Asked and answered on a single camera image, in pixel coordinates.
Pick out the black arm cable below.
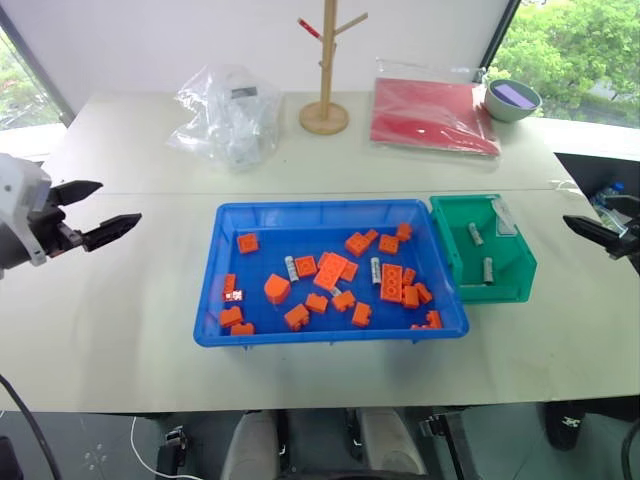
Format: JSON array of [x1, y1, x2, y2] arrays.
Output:
[[0, 371, 62, 480], [619, 423, 640, 480]]

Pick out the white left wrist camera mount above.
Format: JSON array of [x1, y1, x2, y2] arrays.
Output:
[[0, 153, 54, 269]]

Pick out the dark window frame beam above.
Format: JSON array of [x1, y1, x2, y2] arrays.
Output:
[[0, 0, 77, 129], [485, 0, 522, 72]]

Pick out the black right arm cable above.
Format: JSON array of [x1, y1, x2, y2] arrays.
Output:
[[619, 423, 640, 480]]

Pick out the purple block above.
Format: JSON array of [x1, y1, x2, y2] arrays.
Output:
[[491, 83, 537, 109]]

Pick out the clear plastic bottle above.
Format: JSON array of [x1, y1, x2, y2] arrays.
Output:
[[591, 181, 628, 236]]

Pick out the clear plastic bag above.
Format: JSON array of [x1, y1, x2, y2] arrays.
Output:
[[165, 63, 282, 174]]

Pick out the red folder in clear sleeve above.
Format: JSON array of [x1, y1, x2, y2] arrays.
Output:
[[368, 56, 503, 162]]

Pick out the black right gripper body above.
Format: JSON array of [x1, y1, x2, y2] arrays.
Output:
[[618, 212, 640, 275]]

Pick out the wooden tree rack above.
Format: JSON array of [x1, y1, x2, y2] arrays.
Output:
[[298, 0, 370, 136]]

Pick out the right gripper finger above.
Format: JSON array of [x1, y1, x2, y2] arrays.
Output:
[[562, 214, 626, 259], [601, 194, 640, 217]]

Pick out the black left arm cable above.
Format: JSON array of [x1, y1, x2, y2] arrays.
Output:
[[0, 371, 62, 480]]

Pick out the rounded orange building block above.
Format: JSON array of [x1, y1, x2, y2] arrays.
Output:
[[264, 272, 292, 304]]

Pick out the green plastic bin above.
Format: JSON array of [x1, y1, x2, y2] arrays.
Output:
[[429, 193, 538, 304]]

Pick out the black table foot bracket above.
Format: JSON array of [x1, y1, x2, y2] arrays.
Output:
[[157, 425, 190, 472]]

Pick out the clear label card holder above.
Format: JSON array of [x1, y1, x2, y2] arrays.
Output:
[[492, 200, 518, 237]]

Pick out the red white tag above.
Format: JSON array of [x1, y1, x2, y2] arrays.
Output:
[[296, 16, 322, 41]]

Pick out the blue plastic tray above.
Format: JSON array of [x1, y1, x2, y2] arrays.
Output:
[[192, 199, 471, 349]]

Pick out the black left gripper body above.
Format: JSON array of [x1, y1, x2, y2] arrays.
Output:
[[28, 192, 85, 259]]

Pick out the grey rounded shape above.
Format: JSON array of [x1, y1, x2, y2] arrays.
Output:
[[221, 410, 280, 480], [358, 408, 430, 480]]

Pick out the black table leg frame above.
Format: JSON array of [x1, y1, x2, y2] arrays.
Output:
[[418, 408, 474, 480]]

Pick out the grey bowl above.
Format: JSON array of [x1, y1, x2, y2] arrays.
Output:
[[482, 78, 544, 124]]

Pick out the white floor cable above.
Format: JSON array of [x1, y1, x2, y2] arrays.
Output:
[[129, 413, 174, 480]]

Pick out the orange L-shaped plastic part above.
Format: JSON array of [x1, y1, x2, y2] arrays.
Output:
[[344, 228, 380, 259]]

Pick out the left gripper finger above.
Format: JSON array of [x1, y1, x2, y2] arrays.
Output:
[[51, 180, 104, 207], [81, 213, 143, 252]]

